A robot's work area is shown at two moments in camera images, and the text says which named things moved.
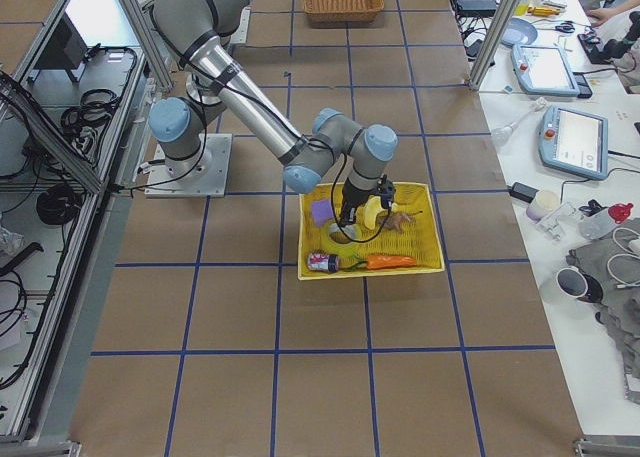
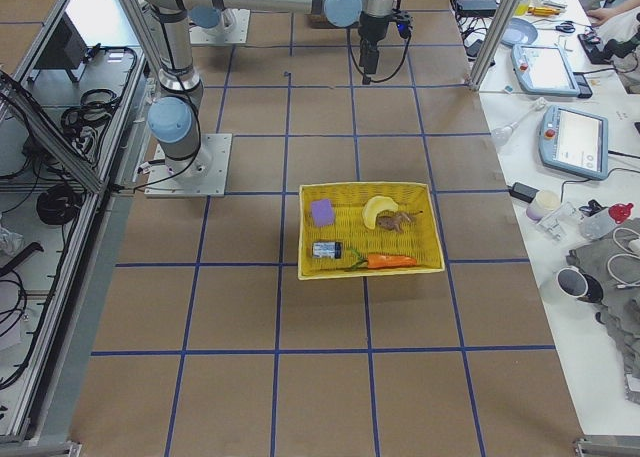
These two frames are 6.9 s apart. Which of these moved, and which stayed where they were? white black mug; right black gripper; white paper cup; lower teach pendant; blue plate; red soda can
Moved: red soda can; right black gripper
Stayed: blue plate; lower teach pendant; white black mug; white paper cup
